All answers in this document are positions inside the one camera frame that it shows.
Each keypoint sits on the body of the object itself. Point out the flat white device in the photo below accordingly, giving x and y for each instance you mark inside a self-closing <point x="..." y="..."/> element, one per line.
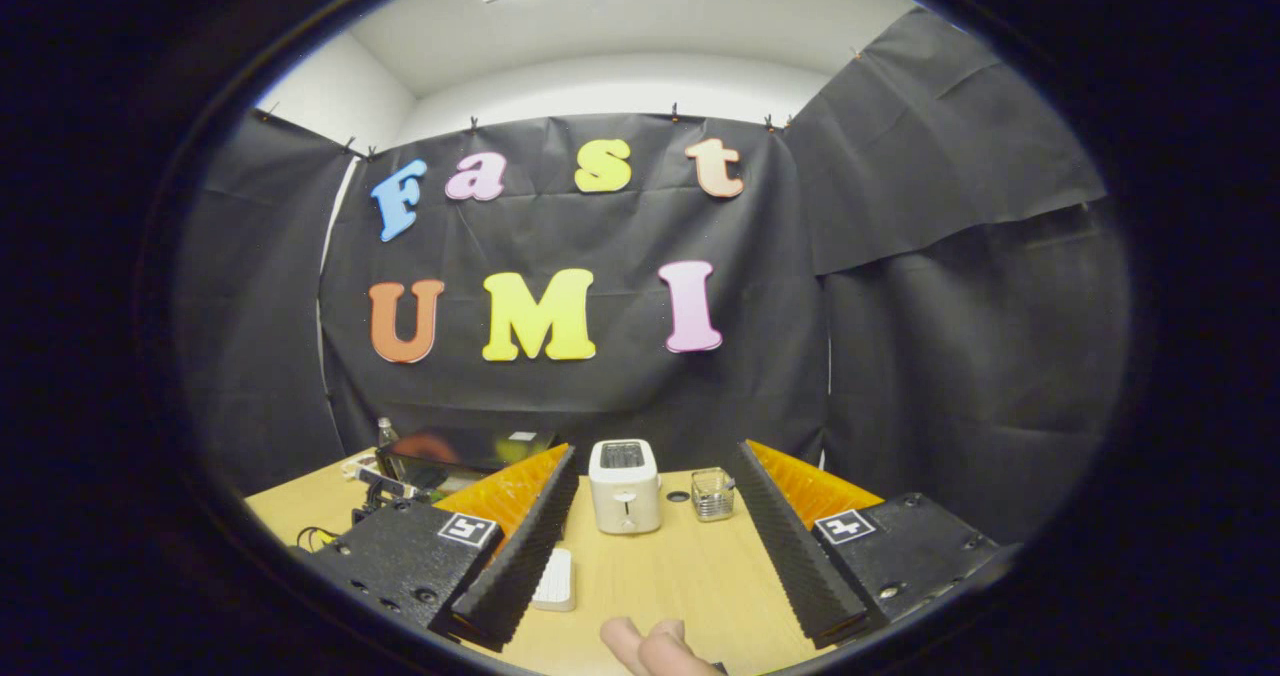
<point x="358" y="469"/>

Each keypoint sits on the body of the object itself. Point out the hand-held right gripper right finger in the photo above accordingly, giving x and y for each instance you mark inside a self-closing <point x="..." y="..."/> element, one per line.
<point x="790" y="556"/>

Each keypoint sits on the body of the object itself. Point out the black electric oven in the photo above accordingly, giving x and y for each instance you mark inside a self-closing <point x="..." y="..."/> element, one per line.
<point x="470" y="448"/>

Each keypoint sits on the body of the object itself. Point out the small white dish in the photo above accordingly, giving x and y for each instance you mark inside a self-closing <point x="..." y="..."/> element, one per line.
<point x="556" y="581"/>

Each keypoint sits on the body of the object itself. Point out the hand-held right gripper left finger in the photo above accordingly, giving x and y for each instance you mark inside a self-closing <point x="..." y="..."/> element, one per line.
<point x="525" y="566"/>

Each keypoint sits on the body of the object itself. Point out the white toaster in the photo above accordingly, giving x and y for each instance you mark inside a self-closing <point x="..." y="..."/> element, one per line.
<point x="625" y="491"/>

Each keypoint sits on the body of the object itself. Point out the clear plastic bottle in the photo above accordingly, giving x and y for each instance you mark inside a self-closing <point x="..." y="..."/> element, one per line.
<point x="386" y="433"/>

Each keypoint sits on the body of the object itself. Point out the glass jar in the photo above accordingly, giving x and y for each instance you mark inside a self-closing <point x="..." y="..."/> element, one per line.
<point x="712" y="496"/>

